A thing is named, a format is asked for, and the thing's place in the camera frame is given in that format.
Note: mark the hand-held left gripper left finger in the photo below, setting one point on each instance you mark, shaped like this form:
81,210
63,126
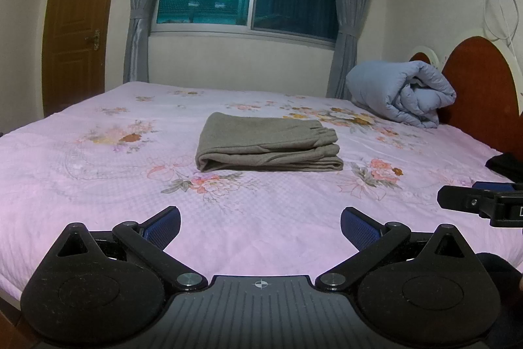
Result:
163,228

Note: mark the bed with pink floral sheet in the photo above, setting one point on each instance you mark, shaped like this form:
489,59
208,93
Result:
122,177

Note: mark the brown wooden door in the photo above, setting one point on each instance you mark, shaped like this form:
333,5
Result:
77,26

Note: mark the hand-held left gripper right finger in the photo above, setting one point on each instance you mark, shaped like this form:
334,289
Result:
359,230

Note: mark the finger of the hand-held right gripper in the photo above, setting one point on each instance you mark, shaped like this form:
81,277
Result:
492,186
461,199

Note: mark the rolled light blue quilt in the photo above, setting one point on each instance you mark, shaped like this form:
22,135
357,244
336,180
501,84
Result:
400,95

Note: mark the grey curtain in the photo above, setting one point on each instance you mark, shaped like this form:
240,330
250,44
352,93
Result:
141,5
351,5

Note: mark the dark cloth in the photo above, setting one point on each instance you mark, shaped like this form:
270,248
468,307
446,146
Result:
506,167

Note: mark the grey pants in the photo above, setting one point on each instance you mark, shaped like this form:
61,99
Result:
261,144

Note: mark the red wooden headboard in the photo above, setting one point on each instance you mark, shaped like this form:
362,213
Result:
482,87

